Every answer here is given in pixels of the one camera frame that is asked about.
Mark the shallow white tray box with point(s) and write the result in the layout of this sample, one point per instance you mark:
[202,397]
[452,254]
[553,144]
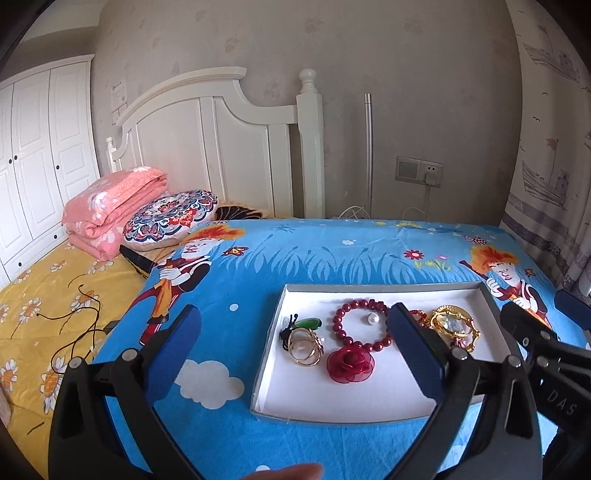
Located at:
[284,391]

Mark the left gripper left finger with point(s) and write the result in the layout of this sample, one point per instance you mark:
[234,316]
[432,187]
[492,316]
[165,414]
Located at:
[165,353]

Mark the ship print curtain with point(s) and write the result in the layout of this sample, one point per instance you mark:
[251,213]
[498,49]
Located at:
[548,207]

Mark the paper notice on wall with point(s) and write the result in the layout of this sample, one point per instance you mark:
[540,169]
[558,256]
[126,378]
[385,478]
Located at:
[118,99]

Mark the patterned round pillow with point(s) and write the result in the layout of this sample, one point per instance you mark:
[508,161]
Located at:
[168,219]

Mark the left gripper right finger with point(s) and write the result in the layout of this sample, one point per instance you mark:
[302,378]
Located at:
[423,351]

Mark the folded pink quilt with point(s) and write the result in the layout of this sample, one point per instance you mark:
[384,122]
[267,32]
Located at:
[94,219]

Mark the gold silver ring brooch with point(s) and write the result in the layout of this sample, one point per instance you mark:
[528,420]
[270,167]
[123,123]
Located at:
[305,347]

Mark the wall switch and socket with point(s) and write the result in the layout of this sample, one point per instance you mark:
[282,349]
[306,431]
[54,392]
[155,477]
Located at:
[424,172]

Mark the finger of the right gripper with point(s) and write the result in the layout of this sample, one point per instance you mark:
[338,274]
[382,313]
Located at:
[573,308]
[530,334]

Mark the black folding fan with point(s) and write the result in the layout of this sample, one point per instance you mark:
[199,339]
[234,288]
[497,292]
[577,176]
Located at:
[141,264]

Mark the fingertip at bottom edge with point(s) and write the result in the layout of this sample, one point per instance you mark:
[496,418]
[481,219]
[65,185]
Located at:
[307,471]

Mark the silver metal pole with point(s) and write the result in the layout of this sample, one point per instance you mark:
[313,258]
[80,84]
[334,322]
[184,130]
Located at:
[369,135]

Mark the blue cartoon bed sheet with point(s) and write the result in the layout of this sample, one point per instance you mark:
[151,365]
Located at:
[357,430]

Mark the white wardrobe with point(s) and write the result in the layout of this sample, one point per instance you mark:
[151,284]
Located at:
[47,157]

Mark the red fabric rose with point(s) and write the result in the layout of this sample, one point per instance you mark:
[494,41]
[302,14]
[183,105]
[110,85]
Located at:
[350,364]

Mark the white wooden headboard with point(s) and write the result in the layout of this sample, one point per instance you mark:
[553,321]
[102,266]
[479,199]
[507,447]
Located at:
[200,129]

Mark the yellow floral bed sheet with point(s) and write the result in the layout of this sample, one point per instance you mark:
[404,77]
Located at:
[55,310]

